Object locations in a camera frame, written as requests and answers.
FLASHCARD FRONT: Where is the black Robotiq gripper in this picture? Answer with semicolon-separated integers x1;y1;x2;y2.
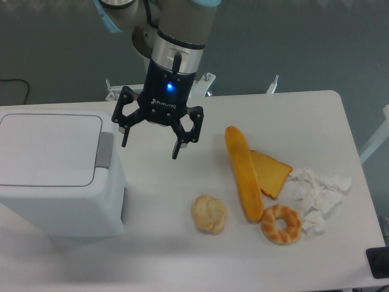
111;57;204;159

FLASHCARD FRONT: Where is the white push-lid trash can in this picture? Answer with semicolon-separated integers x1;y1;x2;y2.
1;108;126;237

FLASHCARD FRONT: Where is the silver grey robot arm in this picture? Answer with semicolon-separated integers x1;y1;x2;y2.
94;1;220;159

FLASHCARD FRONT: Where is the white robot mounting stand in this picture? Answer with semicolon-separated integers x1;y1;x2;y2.
105;72;216;102

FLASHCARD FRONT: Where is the long orange baguette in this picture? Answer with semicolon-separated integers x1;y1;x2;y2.
225;126;264;222

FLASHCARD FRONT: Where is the round flower bread roll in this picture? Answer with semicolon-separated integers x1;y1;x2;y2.
191;194;227;234

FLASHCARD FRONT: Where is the orange toast slice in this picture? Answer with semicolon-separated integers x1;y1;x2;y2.
250;150;293;200

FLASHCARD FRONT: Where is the crumpled white tissue paper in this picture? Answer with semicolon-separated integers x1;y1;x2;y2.
287;168;353;239

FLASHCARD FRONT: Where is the black device at table edge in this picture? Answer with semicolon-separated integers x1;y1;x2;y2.
366;246;388;279

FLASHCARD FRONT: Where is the black cable on floor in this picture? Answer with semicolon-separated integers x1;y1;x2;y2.
0;78;30;104

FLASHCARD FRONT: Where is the twisted ring bread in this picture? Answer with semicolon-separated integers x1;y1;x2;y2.
261;204;302;245

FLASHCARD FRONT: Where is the white frame post right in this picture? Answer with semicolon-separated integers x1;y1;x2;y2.
359;105;388;164

